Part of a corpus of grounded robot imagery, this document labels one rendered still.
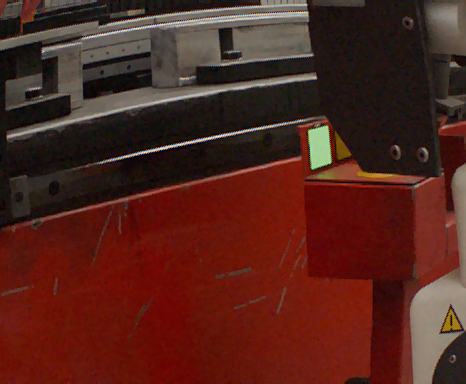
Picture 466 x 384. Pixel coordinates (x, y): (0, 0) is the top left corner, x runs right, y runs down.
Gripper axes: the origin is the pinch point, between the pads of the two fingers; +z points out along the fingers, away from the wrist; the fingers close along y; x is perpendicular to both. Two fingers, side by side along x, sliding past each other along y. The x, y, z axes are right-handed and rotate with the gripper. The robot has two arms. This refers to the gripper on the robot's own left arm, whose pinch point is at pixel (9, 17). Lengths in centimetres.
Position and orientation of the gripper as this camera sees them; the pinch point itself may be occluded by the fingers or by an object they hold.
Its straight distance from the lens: 129.0
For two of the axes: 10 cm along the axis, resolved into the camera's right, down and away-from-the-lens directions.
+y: -7.2, 1.7, -6.7
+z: -2.7, 8.3, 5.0
